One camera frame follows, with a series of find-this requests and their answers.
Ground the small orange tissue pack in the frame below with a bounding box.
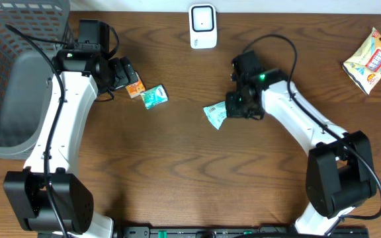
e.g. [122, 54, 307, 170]
[126, 73, 146, 99]

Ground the white barcode scanner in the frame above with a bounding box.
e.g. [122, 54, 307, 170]
[188, 3, 218, 50]

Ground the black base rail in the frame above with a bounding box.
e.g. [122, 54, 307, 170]
[114, 225, 370, 238]

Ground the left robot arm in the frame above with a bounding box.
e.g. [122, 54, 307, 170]
[3, 50, 138, 237]

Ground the grey plastic mesh basket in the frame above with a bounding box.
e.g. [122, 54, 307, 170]
[0, 0, 73, 160]

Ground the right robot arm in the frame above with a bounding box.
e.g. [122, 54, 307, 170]
[226, 69, 378, 235]

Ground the small teal tissue pack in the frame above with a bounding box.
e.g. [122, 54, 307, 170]
[140, 85, 169, 109]

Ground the teal snack packet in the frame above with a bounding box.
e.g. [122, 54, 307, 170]
[203, 101, 227, 130]

